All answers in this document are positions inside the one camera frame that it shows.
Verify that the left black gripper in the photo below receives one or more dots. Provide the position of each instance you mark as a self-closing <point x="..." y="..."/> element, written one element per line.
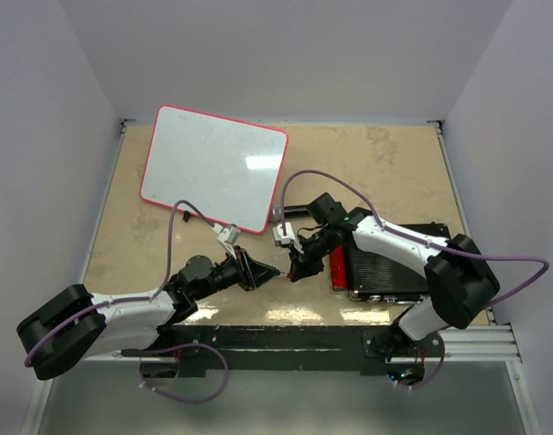
<point x="251" y="274"/>

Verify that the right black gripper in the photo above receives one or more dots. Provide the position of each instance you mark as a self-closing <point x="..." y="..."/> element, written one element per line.
<point x="304" y="265"/>

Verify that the pink framed whiteboard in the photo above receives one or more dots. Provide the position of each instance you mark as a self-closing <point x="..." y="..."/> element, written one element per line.
<point x="229" y="169"/>

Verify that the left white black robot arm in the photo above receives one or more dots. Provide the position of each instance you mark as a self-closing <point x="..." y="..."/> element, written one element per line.
<point x="77" y="324"/>

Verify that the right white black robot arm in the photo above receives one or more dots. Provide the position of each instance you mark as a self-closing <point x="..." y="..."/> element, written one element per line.
<point x="460" y="282"/>

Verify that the red glitter microphone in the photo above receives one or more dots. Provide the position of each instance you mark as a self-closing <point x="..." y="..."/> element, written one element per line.
<point x="337" y="270"/>

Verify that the black handheld microphone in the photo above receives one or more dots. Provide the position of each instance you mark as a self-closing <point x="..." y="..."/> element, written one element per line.
<point x="288" y="212"/>

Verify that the black ribbed case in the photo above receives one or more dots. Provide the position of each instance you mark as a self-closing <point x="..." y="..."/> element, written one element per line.
<point x="385" y="263"/>

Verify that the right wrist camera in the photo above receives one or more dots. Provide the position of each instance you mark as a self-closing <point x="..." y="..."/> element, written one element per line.
<point x="284" y="235"/>

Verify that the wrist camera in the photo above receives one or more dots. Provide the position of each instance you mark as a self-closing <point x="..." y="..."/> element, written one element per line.
<point x="227" y="235"/>
<point x="284" y="235"/>

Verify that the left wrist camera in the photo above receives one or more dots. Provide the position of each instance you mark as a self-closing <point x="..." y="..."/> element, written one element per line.
<point x="227" y="235"/>

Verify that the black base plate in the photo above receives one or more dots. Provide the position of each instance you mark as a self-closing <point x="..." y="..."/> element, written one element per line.
<point x="289" y="348"/>

